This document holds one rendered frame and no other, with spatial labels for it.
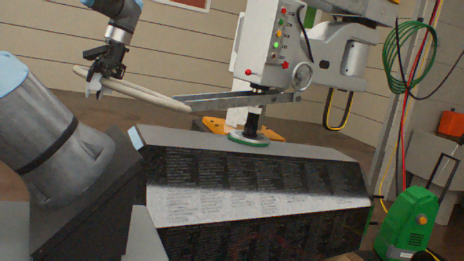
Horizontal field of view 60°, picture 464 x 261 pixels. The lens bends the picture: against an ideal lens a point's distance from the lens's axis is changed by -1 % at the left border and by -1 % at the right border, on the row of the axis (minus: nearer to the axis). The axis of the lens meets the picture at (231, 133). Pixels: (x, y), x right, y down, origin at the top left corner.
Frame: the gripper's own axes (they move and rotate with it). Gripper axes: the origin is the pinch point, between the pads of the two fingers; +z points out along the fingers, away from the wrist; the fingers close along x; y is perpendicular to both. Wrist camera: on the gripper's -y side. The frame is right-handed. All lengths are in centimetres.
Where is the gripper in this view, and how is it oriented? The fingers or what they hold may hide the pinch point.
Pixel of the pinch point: (92, 94)
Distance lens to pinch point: 149.2
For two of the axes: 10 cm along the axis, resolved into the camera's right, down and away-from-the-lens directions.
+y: 8.7, 3.6, -3.3
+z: -3.6, 9.3, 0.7
